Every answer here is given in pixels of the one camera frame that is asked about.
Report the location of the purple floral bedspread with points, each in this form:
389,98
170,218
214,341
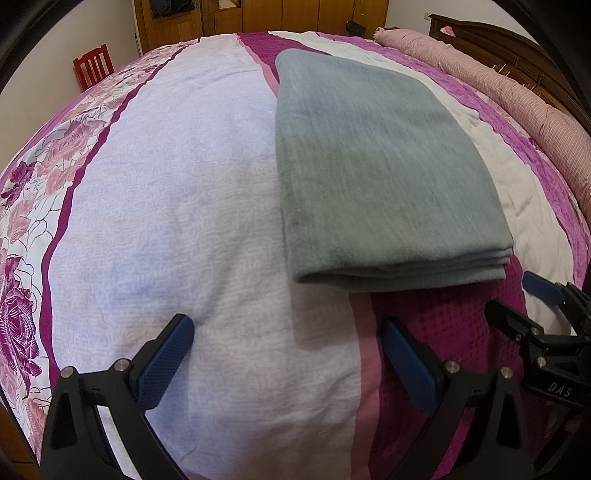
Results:
184,207

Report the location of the red wooden chair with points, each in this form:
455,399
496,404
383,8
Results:
94,67

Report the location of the wooden wardrobe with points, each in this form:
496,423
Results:
286,16

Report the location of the pink checked rolled quilt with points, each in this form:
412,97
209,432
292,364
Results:
508,83

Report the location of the small black object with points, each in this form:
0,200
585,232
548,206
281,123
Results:
356,26

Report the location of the grey fleece pants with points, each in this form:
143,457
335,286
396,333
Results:
383,161

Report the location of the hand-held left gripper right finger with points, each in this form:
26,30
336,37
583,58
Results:
411,364

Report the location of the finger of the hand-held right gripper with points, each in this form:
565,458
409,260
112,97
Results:
540,285
508,321

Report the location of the dark hanging clothes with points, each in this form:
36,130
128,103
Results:
168,7

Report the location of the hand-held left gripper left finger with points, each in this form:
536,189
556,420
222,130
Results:
164,364

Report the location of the dark wooden headboard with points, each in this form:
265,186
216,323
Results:
508,46

